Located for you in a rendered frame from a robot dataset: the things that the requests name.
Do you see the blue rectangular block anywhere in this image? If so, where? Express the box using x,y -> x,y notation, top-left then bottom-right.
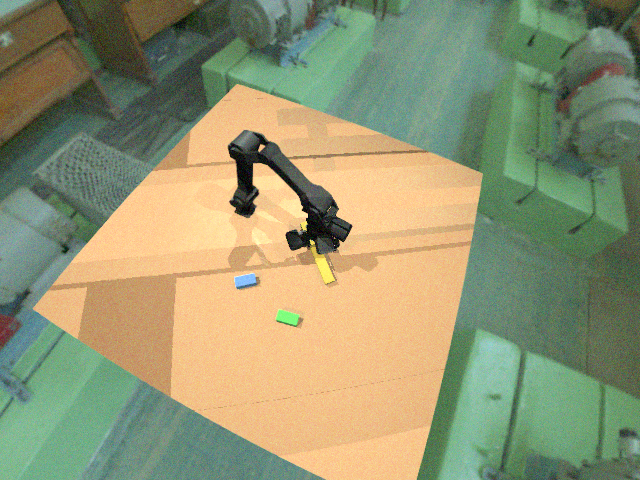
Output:
234,273 -> 258,289

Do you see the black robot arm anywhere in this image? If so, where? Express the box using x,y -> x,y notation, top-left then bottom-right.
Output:
227,130 -> 353,255

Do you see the yellow bar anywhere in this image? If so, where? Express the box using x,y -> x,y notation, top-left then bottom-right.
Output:
300,221 -> 335,285

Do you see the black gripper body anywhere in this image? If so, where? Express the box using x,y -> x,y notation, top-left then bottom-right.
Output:
285,218 -> 326,251

